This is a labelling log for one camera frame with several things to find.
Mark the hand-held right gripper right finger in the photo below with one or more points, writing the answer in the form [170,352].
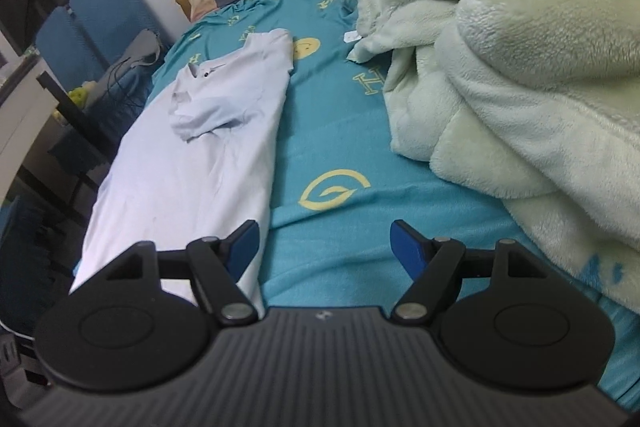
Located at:
[405,252]

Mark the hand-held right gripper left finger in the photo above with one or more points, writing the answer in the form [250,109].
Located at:
[245,249]

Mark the white shirt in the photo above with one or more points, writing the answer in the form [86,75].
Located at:
[200,157]

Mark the teal printed bed sheet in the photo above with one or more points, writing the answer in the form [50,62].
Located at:
[330,132]

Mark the green fleece cartoon blanket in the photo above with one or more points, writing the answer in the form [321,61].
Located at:
[500,82]

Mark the yellow-green plush toy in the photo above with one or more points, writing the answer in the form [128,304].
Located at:
[80,96]

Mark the grey cloth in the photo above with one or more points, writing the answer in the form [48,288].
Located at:
[135,52]

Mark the blue covered chair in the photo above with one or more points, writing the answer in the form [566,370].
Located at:
[65,42]
[115,7]

